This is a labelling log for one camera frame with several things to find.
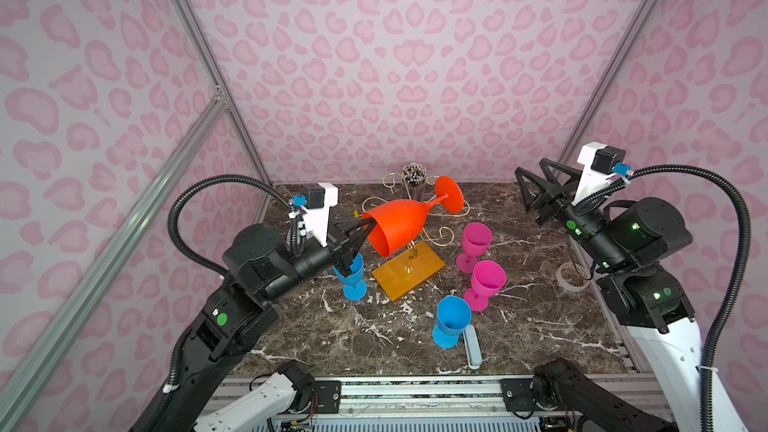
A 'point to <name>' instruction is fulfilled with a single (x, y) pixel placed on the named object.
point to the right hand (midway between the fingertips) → (531, 164)
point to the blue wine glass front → (453, 315)
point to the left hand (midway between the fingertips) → (374, 217)
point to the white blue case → (472, 347)
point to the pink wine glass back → (488, 279)
